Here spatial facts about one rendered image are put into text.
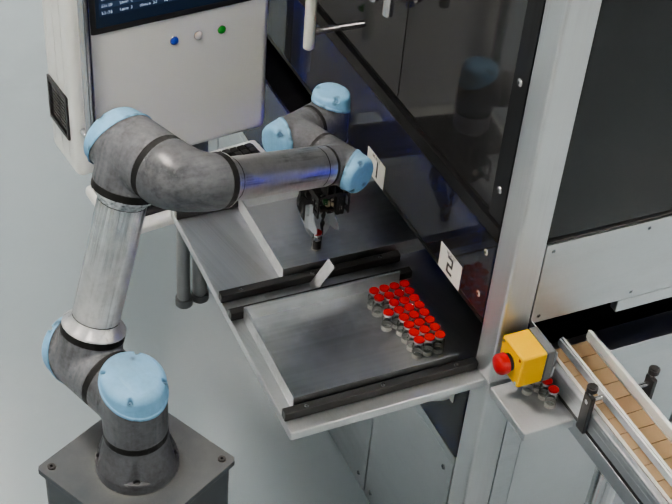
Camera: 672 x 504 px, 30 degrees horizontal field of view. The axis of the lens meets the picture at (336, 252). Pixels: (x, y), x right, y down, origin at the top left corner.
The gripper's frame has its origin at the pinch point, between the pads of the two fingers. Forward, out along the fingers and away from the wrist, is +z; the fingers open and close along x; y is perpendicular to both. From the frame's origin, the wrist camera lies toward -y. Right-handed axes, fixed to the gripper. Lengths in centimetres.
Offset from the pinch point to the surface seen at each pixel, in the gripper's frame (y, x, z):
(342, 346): 29.7, -6.8, 5.2
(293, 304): 16.5, -11.8, 4.0
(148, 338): -74, -16, 93
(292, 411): 43.8, -23.2, 3.4
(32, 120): -196, -21, 93
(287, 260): 2.2, -7.2, 5.2
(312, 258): 3.3, -2.0, 5.1
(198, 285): -64, -4, 68
